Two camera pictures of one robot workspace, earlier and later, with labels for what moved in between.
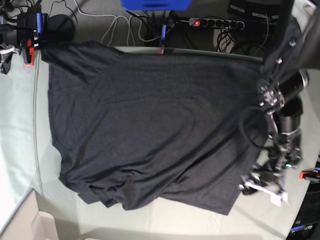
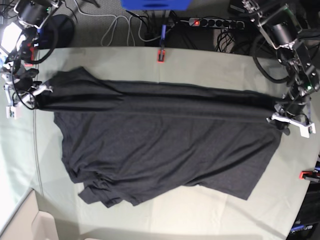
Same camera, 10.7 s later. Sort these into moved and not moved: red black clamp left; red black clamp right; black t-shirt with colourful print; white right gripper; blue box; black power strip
Moved: white right gripper; black t-shirt with colourful print
Not moved: black power strip; blue box; red black clamp right; red black clamp left
